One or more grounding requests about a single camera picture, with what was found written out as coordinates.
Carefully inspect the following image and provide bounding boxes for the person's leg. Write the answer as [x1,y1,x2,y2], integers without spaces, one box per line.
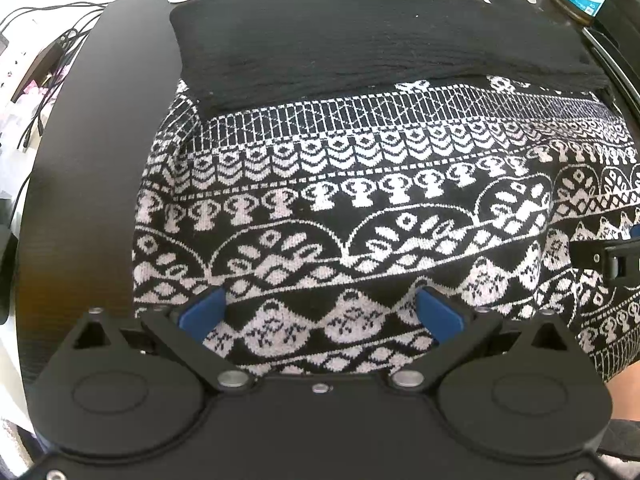
[606,360,640,423]

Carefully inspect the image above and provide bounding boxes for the large black case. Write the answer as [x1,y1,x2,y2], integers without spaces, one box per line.
[597,0,640,36]

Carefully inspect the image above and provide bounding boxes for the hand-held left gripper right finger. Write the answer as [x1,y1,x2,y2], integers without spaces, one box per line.
[390,287,576,392]

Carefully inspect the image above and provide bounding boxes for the black white patterned sweater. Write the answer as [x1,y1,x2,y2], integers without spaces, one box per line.
[132,0,640,383]

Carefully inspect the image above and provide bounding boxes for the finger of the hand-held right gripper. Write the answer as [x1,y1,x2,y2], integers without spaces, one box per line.
[569,225,640,286]

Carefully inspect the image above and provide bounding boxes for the white power strip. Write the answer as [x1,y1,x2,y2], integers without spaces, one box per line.
[0,35,36,92]

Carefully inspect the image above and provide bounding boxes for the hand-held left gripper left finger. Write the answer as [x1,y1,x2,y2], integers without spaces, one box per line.
[72,287,251,392]

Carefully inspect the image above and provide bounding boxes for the black cable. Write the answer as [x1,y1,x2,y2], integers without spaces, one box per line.
[0,2,108,61]

